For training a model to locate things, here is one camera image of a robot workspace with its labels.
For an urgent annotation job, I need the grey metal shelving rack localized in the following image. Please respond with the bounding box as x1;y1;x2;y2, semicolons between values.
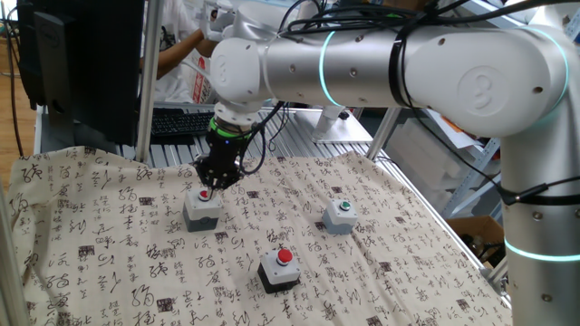
441;135;504;221

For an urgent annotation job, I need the bare person forearm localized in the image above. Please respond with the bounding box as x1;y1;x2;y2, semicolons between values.
139;27;218;73

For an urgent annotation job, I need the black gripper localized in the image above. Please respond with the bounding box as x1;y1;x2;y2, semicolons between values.
193;130;250;200

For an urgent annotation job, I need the red mushroom button black-base box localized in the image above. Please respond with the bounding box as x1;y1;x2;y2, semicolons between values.
256;247;303;294

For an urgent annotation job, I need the thin dark hanging cable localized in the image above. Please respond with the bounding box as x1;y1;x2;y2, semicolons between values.
2;0;26;158

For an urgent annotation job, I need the red button grey-base box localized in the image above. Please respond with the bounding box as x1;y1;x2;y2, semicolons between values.
182;187;224;234

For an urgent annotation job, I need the black computer keyboard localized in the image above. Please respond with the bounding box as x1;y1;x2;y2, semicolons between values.
149;108;217;147

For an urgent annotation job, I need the white t-shirt person torso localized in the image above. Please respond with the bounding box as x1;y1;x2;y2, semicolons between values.
144;0;214;104

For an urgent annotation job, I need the brown cardboard box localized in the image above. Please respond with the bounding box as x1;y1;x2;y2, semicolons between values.
446;215;507;268

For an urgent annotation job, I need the green button white box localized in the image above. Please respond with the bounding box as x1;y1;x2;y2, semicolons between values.
321;197;359;235

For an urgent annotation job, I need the white orange paper stack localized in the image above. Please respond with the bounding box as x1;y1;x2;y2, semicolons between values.
425;108;484;150

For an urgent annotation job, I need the white handheld teleoperation device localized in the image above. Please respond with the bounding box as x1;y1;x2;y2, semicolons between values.
198;0;237;44

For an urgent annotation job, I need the aluminium table edge rail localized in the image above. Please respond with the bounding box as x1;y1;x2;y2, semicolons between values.
375;156;513;309

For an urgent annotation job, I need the beige calligraphy print tablecloth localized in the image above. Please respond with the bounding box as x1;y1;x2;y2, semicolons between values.
6;145;513;326

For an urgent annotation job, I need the green flange adapter ring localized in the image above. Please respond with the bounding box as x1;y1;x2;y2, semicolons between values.
208;117;253;140

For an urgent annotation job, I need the black computer monitor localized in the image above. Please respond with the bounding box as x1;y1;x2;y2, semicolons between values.
15;0;146;149

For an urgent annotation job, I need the aluminium frame post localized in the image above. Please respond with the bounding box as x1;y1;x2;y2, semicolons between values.
479;257;509;295
365;107;403;162
134;0;165;164

